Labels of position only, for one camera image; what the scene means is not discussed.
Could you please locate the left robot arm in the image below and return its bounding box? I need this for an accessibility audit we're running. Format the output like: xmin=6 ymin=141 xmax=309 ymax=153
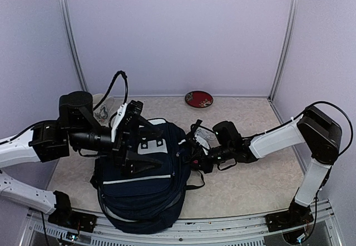
xmin=1 ymin=91 xmax=162 ymax=232

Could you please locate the white charger with cable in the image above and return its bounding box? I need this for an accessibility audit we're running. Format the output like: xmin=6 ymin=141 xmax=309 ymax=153
xmin=195 ymin=127 xmax=217 ymax=143

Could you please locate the navy blue backpack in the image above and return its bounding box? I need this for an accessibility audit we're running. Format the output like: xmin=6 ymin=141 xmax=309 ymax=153
xmin=91 ymin=118 xmax=200 ymax=234

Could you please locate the right aluminium corner post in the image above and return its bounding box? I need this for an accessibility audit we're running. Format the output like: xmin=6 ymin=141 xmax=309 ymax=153
xmin=268 ymin=0 xmax=299 ymax=102

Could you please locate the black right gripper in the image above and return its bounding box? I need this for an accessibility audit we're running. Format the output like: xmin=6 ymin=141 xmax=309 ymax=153
xmin=185 ymin=143 xmax=233 ymax=174

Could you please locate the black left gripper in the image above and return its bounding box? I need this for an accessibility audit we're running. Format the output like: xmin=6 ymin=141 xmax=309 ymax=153
xmin=67 ymin=113 xmax=163 ymax=175

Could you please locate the red floral plate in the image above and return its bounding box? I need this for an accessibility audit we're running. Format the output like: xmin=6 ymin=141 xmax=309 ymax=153
xmin=184 ymin=90 xmax=214 ymax=109

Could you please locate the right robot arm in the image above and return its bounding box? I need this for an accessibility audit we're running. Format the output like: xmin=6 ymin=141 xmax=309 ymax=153
xmin=186 ymin=104 xmax=342 ymax=232

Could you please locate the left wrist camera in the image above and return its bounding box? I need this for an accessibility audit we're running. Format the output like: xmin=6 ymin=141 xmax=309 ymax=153
xmin=111 ymin=100 xmax=144 ymax=142

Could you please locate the aluminium corner post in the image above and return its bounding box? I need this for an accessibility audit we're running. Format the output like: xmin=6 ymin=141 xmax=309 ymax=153
xmin=59 ymin=0 xmax=88 ymax=92
xmin=268 ymin=0 xmax=299 ymax=102

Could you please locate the left aluminium corner post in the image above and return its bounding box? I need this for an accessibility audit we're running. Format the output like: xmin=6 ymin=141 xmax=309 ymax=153
xmin=59 ymin=0 xmax=88 ymax=92

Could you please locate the metal front rail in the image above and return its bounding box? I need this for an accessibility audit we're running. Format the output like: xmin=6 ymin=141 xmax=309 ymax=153
xmin=26 ymin=198 xmax=344 ymax=246

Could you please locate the white ceramic mug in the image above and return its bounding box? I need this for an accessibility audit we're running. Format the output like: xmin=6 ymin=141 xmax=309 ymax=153
xmin=93 ymin=96 xmax=115 ymax=125

